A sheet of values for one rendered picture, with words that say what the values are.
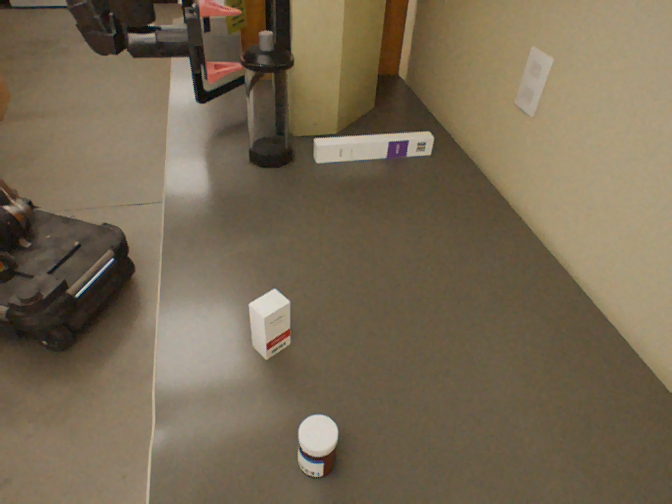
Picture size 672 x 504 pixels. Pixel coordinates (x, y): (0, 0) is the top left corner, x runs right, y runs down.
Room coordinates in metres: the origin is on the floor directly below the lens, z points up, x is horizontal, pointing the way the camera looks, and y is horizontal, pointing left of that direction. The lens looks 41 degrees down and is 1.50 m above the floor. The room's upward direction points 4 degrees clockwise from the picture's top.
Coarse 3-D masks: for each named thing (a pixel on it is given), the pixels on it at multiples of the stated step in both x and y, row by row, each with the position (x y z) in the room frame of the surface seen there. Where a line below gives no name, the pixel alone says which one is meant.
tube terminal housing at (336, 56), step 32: (320, 0) 1.10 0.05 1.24; (352, 0) 1.14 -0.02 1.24; (384, 0) 1.28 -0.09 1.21; (320, 32) 1.10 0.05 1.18; (352, 32) 1.15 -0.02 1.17; (320, 64) 1.10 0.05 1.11; (352, 64) 1.16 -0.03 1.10; (320, 96) 1.10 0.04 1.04; (352, 96) 1.17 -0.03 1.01; (320, 128) 1.10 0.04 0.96
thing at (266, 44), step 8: (264, 32) 0.98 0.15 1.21; (272, 32) 0.98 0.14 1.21; (264, 40) 0.97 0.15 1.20; (272, 40) 0.97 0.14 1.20; (248, 48) 0.98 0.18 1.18; (256, 48) 0.98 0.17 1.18; (264, 48) 0.97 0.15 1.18; (272, 48) 0.97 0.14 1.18; (280, 48) 0.99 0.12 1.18; (248, 56) 0.95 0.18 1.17; (256, 56) 0.94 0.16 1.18; (264, 56) 0.94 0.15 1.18; (272, 56) 0.94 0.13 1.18; (280, 56) 0.95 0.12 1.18; (288, 56) 0.97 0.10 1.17
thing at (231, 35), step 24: (192, 0) 1.13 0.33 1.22; (216, 0) 1.20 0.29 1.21; (240, 0) 1.27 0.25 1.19; (264, 0) 1.36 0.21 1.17; (216, 24) 1.19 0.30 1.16; (240, 24) 1.27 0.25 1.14; (264, 24) 1.35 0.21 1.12; (216, 48) 1.19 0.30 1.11; (240, 48) 1.26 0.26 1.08; (192, 72) 1.11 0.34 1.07; (240, 72) 1.26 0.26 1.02
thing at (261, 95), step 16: (240, 64) 0.96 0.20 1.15; (256, 64) 0.93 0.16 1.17; (272, 64) 0.94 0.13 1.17; (256, 80) 0.94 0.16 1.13; (272, 80) 0.94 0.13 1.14; (288, 80) 0.96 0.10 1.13; (256, 96) 0.94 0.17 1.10; (272, 96) 0.94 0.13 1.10; (288, 96) 0.96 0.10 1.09; (256, 112) 0.94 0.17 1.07; (272, 112) 0.93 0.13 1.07; (288, 112) 0.96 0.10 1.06; (256, 128) 0.94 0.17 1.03; (272, 128) 0.93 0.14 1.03; (288, 128) 0.96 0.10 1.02; (256, 144) 0.94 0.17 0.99; (272, 144) 0.93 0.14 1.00; (288, 144) 0.96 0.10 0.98
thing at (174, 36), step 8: (192, 8) 0.96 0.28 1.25; (192, 16) 0.92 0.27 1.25; (160, 24) 0.93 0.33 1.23; (168, 24) 0.93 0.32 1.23; (176, 24) 0.94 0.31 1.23; (184, 24) 0.94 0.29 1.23; (160, 32) 0.91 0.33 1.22; (168, 32) 0.91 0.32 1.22; (176, 32) 0.92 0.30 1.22; (184, 32) 0.92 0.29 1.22; (160, 40) 0.90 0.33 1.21; (168, 40) 0.91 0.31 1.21; (176, 40) 0.91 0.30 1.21; (184, 40) 0.91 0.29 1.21; (160, 48) 0.91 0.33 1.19; (168, 48) 0.90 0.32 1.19; (176, 48) 0.91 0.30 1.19; (184, 48) 0.91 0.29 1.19; (192, 48) 0.91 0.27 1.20; (160, 56) 0.91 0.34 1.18; (168, 56) 0.91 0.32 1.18; (176, 56) 0.92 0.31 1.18; (184, 56) 0.92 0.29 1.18; (192, 56) 0.91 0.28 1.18; (192, 64) 0.91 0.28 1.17
